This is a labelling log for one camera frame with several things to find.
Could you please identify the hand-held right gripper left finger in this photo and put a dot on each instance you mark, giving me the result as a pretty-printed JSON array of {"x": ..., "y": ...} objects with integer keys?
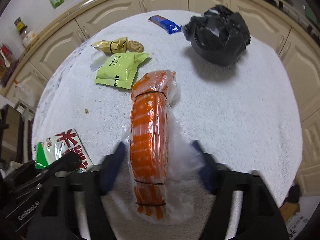
[{"x": 116, "y": 162}]

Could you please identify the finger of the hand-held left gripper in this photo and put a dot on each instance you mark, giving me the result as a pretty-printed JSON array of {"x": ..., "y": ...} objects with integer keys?
[{"x": 65, "y": 160}]

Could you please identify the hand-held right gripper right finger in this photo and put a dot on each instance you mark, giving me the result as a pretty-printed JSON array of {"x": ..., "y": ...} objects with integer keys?
[{"x": 203, "y": 166}]

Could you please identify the red white green packet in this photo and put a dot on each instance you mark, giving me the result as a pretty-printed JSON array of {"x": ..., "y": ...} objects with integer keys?
[{"x": 72, "y": 143}]

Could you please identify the green snack packet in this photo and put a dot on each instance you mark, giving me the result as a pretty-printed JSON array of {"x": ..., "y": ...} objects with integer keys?
[{"x": 117, "y": 70}]

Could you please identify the black plastic bag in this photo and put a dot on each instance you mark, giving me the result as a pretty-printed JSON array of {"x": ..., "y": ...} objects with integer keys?
[{"x": 217, "y": 37}]

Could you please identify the black item on floor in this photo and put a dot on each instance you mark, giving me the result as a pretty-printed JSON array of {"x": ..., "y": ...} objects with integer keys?
[{"x": 294, "y": 193}]

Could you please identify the small clear plastic packet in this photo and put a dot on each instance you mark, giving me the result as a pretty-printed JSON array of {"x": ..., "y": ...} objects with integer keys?
[{"x": 98, "y": 60}]

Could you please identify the brown cardboard box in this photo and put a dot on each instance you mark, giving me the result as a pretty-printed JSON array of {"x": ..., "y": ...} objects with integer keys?
[{"x": 297, "y": 215}]

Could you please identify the golden yellow wrapper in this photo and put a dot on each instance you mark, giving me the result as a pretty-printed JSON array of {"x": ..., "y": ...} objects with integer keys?
[{"x": 107, "y": 45}]

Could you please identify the round brown cookie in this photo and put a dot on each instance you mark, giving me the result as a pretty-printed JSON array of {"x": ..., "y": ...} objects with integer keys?
[{"x": 135, "y": 46}]

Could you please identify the white round container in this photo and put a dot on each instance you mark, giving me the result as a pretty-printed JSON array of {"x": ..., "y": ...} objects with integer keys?
[{"x": 30, "y": 38}]

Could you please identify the green lidded glass jar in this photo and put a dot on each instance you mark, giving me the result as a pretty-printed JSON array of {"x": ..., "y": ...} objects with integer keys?
[{"x": 20, "y": 25}]

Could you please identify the blue brown snack wrapper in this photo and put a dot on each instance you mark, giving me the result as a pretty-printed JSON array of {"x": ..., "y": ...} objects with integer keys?
[{"x": 165, "y": 23}]

